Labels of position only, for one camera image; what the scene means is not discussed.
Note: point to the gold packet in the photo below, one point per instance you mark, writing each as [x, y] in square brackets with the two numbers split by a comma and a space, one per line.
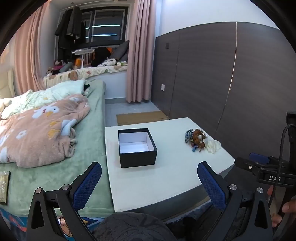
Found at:
[4, 187]

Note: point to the dark wall switch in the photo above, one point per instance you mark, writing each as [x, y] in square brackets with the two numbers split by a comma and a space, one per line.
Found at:
[167, 45]

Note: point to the blue cartoon bedsheet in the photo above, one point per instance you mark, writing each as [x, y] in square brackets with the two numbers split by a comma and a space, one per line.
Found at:
[13, 222]

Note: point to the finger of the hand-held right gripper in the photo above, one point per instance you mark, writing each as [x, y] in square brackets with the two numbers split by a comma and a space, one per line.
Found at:
[259, 158]
[246, 165]

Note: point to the brown cardboard sheet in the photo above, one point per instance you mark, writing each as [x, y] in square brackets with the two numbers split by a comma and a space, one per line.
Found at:
[138, 118]

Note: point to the white spotted plush pillow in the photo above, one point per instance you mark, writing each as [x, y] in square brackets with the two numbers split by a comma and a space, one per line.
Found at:
[108, 62]

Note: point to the black bag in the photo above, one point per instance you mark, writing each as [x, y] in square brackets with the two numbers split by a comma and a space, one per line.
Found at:
[100, 55]

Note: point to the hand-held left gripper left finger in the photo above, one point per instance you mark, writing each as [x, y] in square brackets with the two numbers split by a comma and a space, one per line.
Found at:
[87, 183]

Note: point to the pink floral blanket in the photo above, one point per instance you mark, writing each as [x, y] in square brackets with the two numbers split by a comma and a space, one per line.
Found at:
[39, 132]

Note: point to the dark framed window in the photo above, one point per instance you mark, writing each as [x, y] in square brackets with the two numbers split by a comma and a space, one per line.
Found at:
[106, 25]

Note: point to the dark hanging jacket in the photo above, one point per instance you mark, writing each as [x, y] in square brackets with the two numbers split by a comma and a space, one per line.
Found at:
[77, 23]
[62, 27]

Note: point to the pink curtain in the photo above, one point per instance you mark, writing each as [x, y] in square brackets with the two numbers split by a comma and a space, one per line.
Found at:
[30, 53]
[141, 46]

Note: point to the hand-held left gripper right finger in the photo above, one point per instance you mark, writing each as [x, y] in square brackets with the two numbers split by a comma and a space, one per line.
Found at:
[210, 185]

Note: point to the white shell pendant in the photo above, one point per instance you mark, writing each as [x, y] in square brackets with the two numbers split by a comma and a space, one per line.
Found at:
[212, 146]

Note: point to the grey pillow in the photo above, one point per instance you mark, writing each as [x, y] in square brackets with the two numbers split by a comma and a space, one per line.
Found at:
[121, 51]

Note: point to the pile of plush toys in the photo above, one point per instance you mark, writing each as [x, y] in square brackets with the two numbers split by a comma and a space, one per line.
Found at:
[57, 67]

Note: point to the dark patterned cushion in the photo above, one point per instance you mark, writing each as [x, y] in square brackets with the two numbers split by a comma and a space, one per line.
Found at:
[131, 228]

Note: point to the dark cloth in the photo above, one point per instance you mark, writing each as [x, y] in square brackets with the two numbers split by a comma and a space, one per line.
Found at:
[192, 228]

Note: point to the person's right hand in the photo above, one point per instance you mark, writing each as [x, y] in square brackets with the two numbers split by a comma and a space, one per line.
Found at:
[276, 219]

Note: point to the black gift box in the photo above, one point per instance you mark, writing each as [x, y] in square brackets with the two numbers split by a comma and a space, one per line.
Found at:
[138, 160]

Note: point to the white wall socket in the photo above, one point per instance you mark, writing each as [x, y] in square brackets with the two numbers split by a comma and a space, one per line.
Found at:
[163, 87]

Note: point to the white rack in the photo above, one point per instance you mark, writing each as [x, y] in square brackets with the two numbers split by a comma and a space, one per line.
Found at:
[83, 51]

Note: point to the light green quilt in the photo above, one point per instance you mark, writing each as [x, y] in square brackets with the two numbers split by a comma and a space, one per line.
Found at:
[57, 90]

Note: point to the cream headboard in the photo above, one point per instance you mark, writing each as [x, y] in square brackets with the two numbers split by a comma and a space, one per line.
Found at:
[7, 85]

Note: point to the orange box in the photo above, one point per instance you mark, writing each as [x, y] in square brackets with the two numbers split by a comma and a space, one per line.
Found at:
[79, 63]

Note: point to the small blue bead charm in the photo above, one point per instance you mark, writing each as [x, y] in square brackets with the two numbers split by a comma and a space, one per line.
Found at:
[194, 149]

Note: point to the cream plush toy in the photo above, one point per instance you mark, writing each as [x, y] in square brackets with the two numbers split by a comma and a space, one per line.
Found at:
[3, 104]

